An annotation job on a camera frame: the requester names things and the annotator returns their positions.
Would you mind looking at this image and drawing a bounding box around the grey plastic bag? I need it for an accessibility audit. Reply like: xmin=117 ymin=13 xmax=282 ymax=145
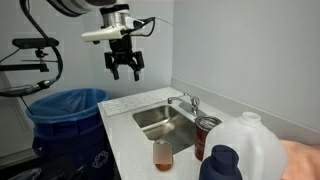
xmin=8 ymin=167 xmax=43 ymax=180

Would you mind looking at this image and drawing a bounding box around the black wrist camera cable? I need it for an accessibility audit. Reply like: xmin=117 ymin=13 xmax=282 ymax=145
xmin=132 ymin=16 xmax=157 ymax=38

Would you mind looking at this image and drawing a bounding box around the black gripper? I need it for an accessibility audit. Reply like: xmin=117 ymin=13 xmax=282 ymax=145
xmin=104 ymin=34 xmax=145 ymax=82

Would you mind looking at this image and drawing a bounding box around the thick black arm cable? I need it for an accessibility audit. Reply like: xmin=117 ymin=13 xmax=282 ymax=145
xmin=0 ymin=0 xmax=64 ymax=98

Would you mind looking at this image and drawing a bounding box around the navy recycling bin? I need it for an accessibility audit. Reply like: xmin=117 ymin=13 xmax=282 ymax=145
xmin=31 ymin=113 xmax=116 ymax=180

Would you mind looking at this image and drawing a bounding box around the white brick pattern mat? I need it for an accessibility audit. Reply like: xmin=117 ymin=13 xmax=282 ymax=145
xmin=101 ymin=86 xmax=184 ymax=118

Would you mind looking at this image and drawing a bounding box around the red apple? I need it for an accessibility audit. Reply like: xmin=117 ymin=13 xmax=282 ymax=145
xmin=153 ymin=149 xmax=174 ymax=173

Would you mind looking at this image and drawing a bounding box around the translucent plastic gallon jug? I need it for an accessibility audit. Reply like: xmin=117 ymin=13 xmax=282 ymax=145
xmin=203 ymin=111 xmax=289 ymax=180

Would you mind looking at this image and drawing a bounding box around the chrome sink faucet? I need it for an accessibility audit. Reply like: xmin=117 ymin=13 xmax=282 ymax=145
xmin=167 ymin=93 xmax=208 ymax=118

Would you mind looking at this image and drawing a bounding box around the black bar camera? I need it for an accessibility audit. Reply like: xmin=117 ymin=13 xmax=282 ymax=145
xmin=12 ymin=37 xmax=60 ymax=49

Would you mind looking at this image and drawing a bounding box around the blue plastic bin liner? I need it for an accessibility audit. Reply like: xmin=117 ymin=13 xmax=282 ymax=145
xmin=25 ymin=87 xmax=111 ymax=125

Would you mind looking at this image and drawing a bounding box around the dark blue bottle cap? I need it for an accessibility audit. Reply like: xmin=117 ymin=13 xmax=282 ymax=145
xmin=198 ymin=144 xmax=243 ymax=180

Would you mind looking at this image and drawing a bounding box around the dark red tumbler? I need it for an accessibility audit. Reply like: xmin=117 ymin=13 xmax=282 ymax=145
xmin=194 ymin=115 xmax=223 ymax=162

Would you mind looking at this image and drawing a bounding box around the stainless steel sink basin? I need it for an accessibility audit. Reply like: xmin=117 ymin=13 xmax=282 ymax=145
xmin=132 ymin=104 xmax=201 ymax=156

